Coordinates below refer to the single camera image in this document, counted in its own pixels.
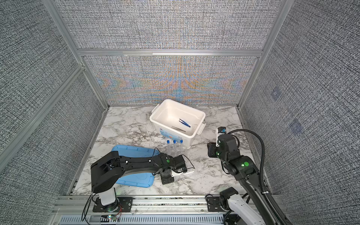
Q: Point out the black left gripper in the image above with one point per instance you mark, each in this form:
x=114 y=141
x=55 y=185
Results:
x=167 y=181

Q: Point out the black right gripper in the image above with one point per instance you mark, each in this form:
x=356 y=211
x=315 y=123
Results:
x=212 y=148

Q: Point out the blue plastic bin lid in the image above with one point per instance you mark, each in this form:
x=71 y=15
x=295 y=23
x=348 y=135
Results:
x=136 y=177

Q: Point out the clear test tube rack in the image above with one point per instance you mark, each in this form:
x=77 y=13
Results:
x=178 y=149

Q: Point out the thin metal tweezers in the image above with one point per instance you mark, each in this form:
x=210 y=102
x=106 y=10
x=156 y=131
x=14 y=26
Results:
x=178 y=129

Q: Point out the blue plastic tweezers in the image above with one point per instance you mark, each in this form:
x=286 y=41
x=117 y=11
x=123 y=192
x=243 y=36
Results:
x=184 y=123

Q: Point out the white plastic storage bin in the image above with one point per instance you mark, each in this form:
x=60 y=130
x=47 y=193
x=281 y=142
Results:
x=168 y=113

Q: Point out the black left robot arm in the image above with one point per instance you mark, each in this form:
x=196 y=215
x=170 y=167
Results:
x=106 y=171

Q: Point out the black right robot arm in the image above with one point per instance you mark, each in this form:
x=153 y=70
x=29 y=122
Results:
x=251 y=178

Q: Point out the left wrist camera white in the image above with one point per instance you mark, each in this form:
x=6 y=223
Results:
x=176 y=174

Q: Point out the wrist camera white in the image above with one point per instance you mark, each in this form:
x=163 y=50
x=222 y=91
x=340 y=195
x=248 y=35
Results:
x=176 y=174
x=220 y=131

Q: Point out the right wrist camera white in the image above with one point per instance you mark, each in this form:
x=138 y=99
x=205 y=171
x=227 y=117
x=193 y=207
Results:
x=220 y=131

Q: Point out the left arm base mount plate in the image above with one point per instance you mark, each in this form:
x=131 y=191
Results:
x=122 y=204

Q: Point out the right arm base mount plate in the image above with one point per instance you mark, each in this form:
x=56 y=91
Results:
x=217 y=203

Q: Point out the aluminium front rail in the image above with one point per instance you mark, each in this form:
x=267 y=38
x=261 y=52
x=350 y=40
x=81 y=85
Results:
x=140 y=210

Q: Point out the aluminium enclosure frame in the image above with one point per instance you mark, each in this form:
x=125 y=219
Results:
x=79 y=77

